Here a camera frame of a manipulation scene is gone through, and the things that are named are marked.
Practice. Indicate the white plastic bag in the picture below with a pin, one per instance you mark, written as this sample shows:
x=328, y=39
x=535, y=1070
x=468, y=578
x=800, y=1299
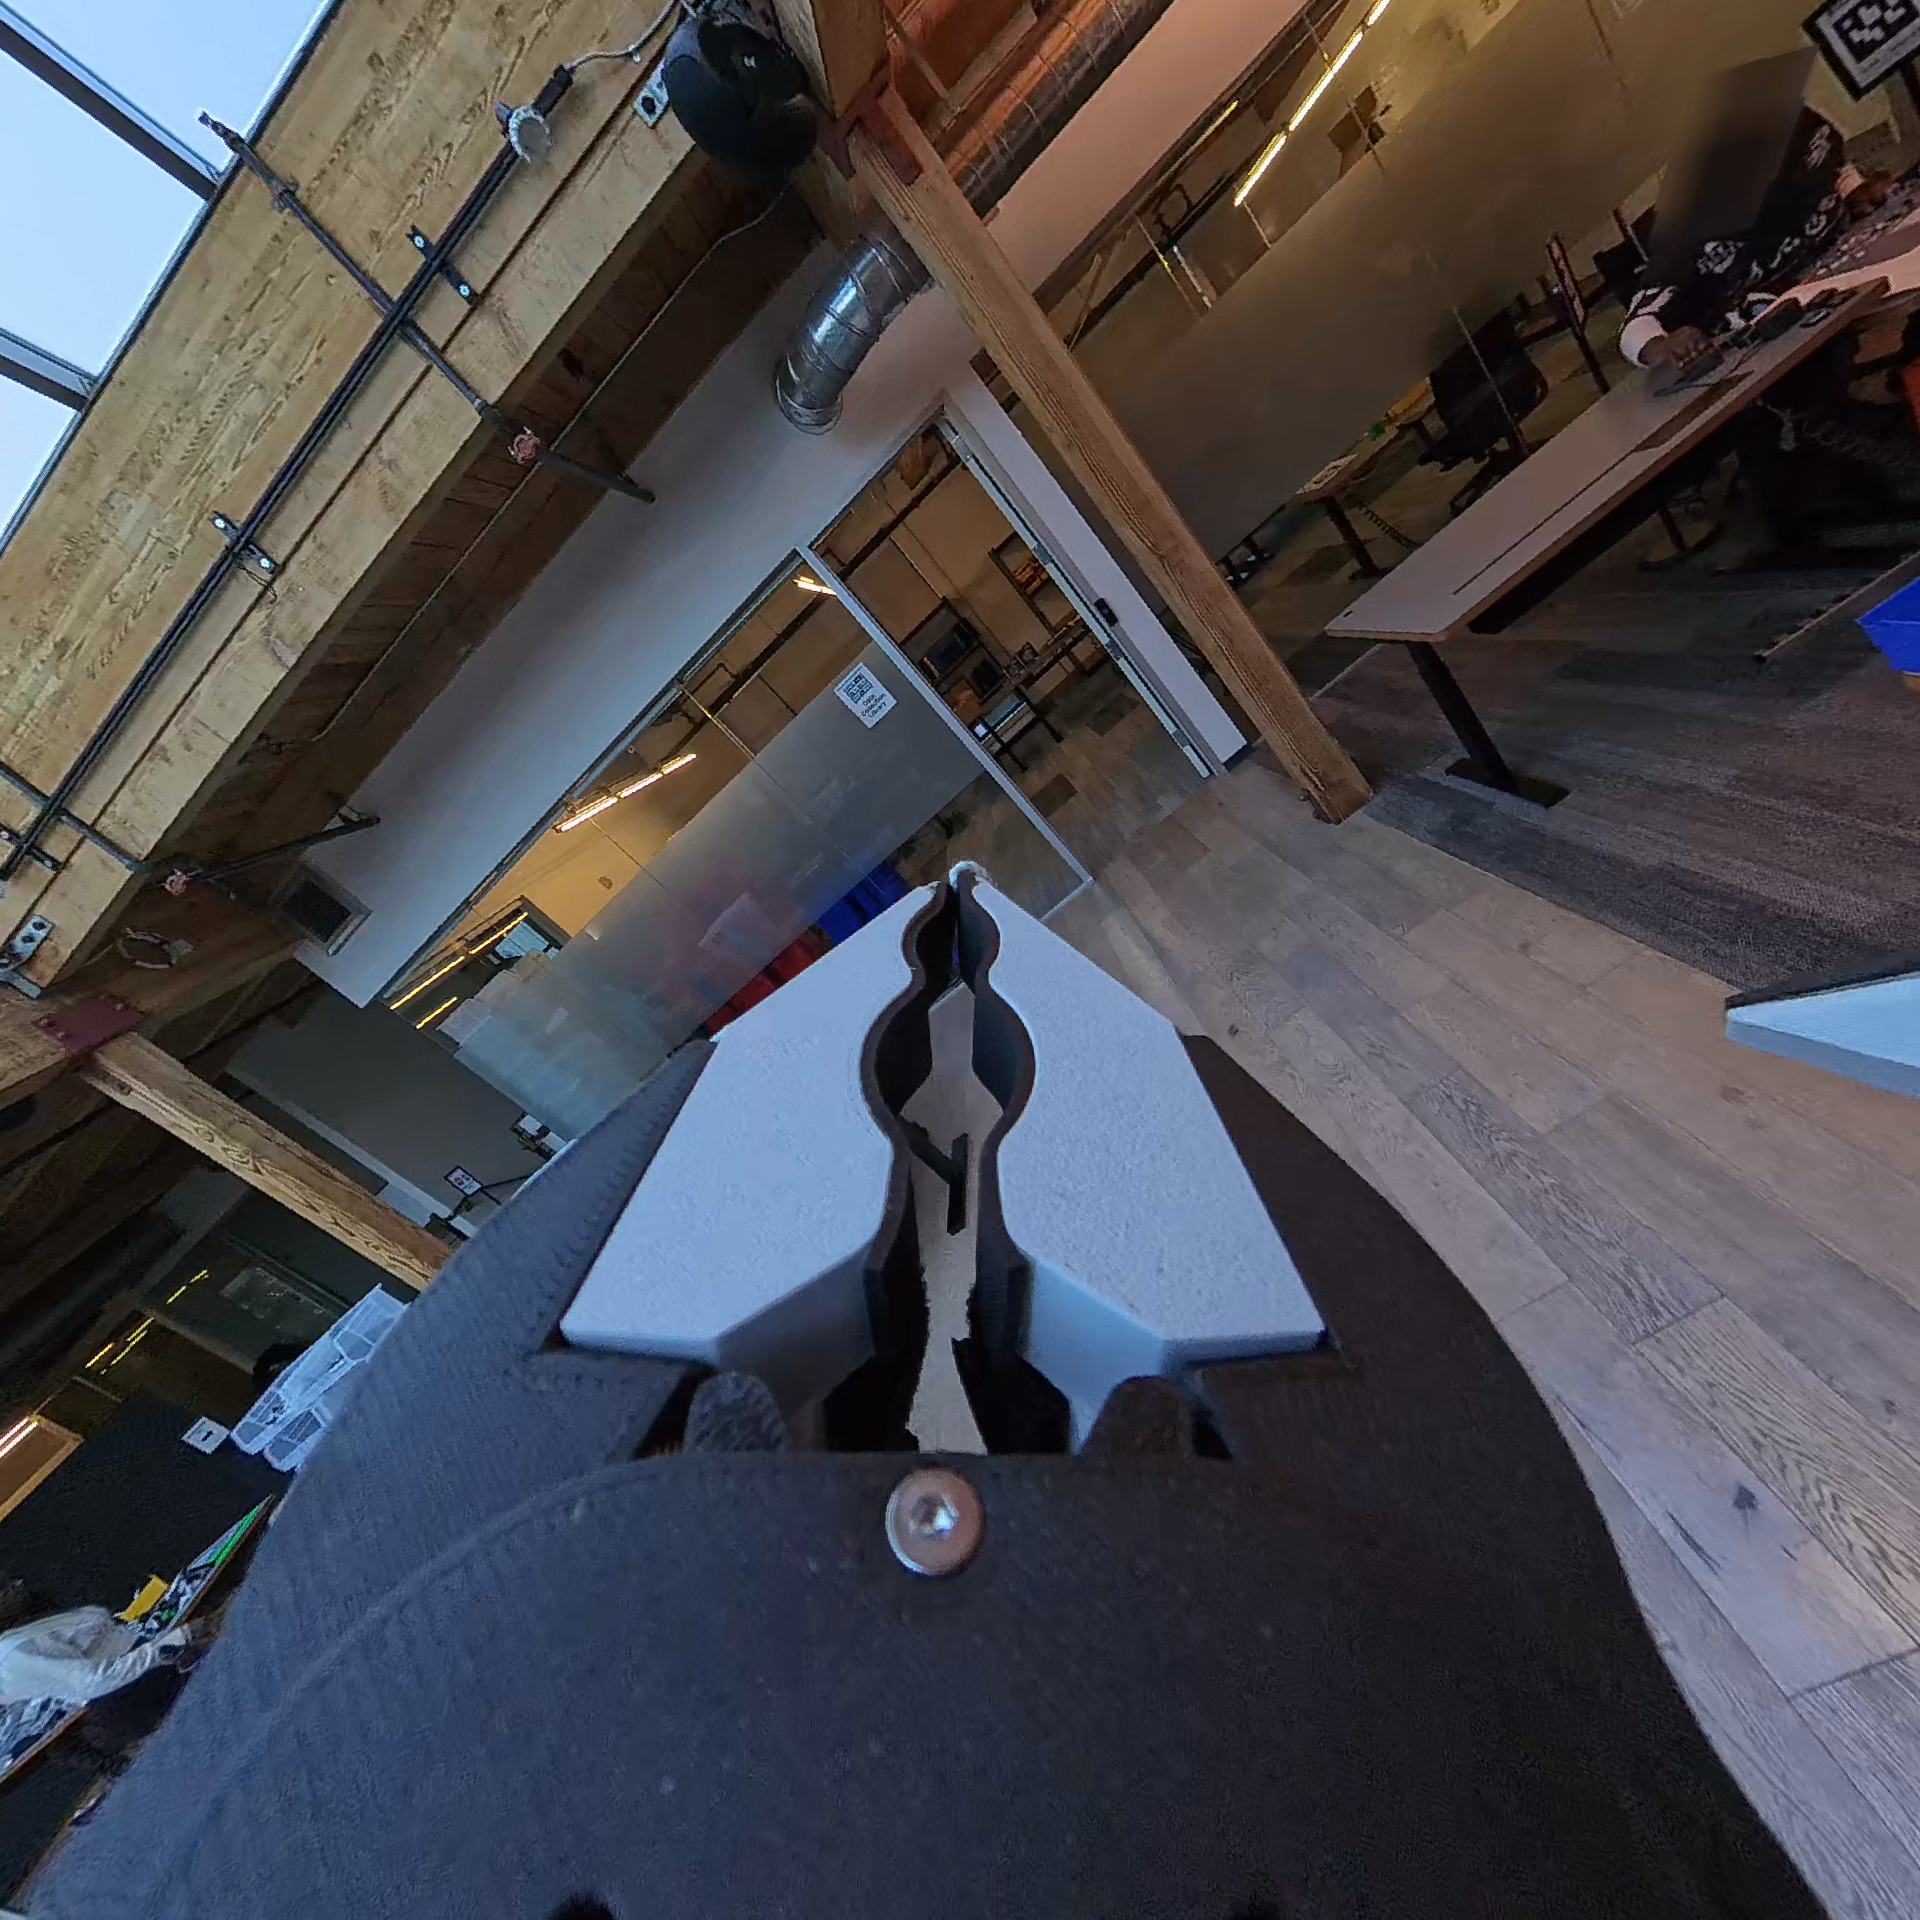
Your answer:
x=77, y=1651

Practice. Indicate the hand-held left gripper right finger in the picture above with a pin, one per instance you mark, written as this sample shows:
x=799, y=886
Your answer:
x=1156, y=1201

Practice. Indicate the long office desk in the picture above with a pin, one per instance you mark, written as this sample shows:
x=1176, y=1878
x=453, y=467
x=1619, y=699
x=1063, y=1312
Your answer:
x=1575, y=465

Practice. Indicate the glass door frame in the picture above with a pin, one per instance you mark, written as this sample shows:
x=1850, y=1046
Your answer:
x=1080, y=616

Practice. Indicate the black metal wall rail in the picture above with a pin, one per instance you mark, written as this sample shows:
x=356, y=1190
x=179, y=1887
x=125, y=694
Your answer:
x=368, y=338

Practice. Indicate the black round wall speaker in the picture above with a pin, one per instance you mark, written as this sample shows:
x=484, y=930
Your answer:
x=734, y=89

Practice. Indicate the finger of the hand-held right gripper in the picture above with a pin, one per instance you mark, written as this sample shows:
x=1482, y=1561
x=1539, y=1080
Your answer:
x=1846, y=1036

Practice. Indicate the blue plastic bin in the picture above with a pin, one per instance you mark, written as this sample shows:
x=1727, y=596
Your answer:
x=1894, y=628

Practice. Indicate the black white marker sign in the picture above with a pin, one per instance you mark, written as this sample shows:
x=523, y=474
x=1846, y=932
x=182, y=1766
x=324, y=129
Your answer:
x=1875, y=38

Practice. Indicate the silver metal air duct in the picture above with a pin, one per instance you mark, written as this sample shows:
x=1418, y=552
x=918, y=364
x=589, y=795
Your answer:
x=850, y=330

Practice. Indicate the clear plastic organizer boxes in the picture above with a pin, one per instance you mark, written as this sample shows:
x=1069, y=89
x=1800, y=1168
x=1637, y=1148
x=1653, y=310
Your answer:
x=324, y=1371

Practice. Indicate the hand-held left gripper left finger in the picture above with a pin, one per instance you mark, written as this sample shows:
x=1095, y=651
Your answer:
x=750, y=1201

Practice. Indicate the white paper door sign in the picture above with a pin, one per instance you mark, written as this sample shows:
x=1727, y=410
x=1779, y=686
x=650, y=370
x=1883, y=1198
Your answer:
x=861, y=695

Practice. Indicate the skylight window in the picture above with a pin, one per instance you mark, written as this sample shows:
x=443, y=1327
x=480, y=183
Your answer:
x=77, y=150

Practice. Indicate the wooden support post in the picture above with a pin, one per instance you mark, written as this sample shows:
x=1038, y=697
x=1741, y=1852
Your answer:
x=1109, y=450

